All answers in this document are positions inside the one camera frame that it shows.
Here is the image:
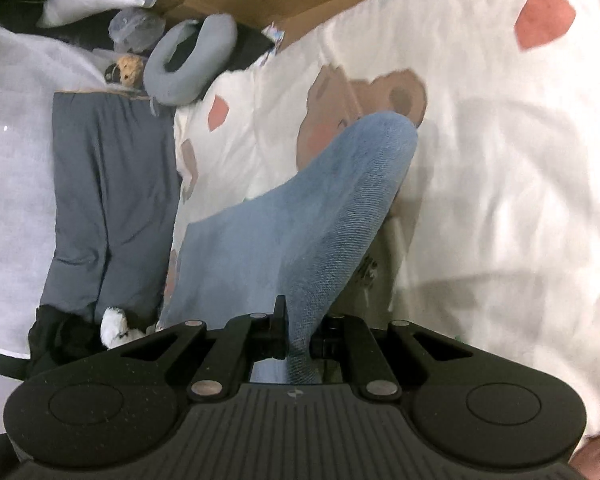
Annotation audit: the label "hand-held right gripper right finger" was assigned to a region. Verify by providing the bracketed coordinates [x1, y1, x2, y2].
[310, 312, 476, 402]

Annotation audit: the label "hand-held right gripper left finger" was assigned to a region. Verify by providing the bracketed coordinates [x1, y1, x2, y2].
[120, 295, 288, 402]

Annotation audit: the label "blue denim pants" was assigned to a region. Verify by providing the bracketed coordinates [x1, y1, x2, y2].
[157, 111, 420, 386]

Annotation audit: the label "white black fluffy blanket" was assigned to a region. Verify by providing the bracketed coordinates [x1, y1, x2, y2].
[100, 307, 146, 351]

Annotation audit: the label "black garment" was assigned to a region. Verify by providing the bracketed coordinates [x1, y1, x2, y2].
[27, 305, 106, 376]

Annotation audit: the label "dark grey pillow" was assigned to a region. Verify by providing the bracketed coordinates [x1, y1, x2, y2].
[40, 91, 183, 321]

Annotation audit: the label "bear print bed sheet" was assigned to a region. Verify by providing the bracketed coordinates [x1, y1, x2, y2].
[160, 0, 600, 446]

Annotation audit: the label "grey neck pillow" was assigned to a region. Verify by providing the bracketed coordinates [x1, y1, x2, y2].
[144, 12, 238, 108]

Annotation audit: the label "black cloth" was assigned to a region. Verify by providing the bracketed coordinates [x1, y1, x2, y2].
[162, 30, 276, 73]

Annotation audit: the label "brown teddy bear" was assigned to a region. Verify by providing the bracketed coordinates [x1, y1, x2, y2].
[105, 55, 146, 88]

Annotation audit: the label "white curtain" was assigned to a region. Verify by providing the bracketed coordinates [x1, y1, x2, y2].
[0, 15, 146, 361]

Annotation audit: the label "clear plastic bag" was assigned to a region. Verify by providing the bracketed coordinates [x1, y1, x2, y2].
[109, 8, 167, 53]

